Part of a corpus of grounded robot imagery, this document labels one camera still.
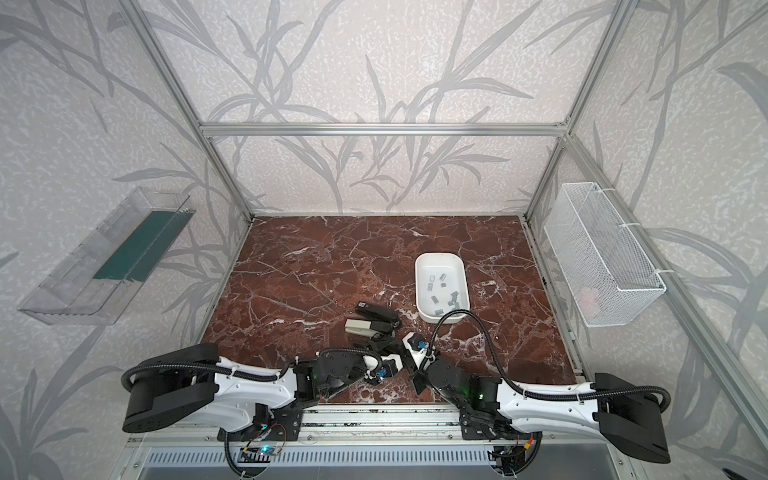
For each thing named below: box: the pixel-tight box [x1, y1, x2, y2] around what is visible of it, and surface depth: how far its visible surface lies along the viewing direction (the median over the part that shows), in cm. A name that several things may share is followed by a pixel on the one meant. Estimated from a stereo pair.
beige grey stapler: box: [344, 319, 377, 338], surface depth 90 cm
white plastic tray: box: [414, 252, 471, 324], surface depth 101 cm
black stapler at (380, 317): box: [355, 301, 401, 332], surface depth 93 cm
